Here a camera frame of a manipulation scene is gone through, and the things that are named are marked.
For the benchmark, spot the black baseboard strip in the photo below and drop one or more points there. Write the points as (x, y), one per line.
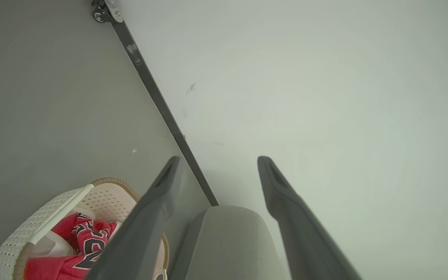
(158, 99)

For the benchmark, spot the grey fabric sofa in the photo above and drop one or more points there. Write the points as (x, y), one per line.
(228, 245)

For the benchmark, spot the black caster wheel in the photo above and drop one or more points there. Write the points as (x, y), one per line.
(98, 16)

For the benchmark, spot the red jersey with black print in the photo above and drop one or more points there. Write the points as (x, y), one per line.
(104, 227)

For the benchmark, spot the grey metal partition foot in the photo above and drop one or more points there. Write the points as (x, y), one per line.
(114, 9)

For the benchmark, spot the cream perforated laundry basket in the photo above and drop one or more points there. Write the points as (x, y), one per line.
(33, 221)

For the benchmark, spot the white garment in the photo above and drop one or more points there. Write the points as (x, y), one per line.
(53, 245)

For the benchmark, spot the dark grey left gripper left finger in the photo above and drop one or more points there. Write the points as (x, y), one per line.
(138, 233)

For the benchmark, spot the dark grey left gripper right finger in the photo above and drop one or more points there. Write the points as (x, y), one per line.
(305, 241)

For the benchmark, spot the red cloth with white stripe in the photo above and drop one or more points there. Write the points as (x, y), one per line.
(45, 269)

